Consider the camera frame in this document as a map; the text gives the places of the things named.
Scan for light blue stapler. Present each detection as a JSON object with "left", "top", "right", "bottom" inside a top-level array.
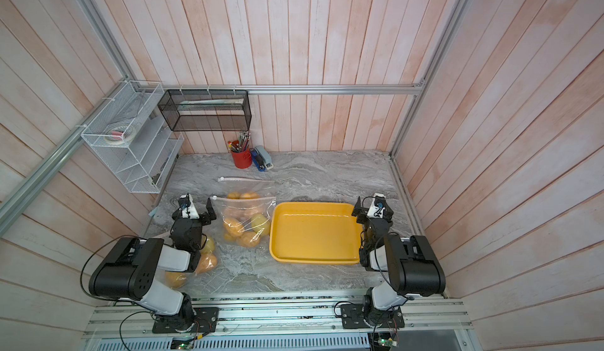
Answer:
[{"left": 255, "top": 145, "right": 274, "bottom": 170}]

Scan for black mesh wall basket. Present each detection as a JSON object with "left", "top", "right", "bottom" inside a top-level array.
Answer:
[{"left": 158, "top": 89, "right": 253, "bottom": 132}]

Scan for coloured pencils bunch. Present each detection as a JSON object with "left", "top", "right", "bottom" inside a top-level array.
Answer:
[{"left": 227, "top": 131, "right": 250, "bottom": 153}]

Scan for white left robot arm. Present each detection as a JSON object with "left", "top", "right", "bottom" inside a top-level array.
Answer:
[{"left": 81, "top": 194, "right": 219, "bottom": 336}]

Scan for red metal pencil bucket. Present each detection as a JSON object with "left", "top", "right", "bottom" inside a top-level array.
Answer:
[{"left": 231, "top": 149, "right": 253, "bottom": 170}]

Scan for white wire mesh shelf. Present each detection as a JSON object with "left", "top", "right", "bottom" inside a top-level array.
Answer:
[{"left": 82, "top": 81, "right": 183, "bottom": 194}]

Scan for yellow plastic tray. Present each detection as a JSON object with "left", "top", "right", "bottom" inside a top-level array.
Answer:
[{"left": 269, "top": 202, "right": 363, "bottom": 265}]

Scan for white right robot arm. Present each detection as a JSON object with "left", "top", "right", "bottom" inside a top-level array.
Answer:
[{"left": 352, "top": 193, "right": 446, "bottom": 327}]

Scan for tape roll on shelf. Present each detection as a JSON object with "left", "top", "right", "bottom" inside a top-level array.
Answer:
[{"left": 102, "top": 125, "right": 135, "bottom": 146}]

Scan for clear zipper bag pink zip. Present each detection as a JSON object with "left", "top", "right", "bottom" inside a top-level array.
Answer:
[{"left": 157, "top": 244, "right": 201, "bottom": 287}]

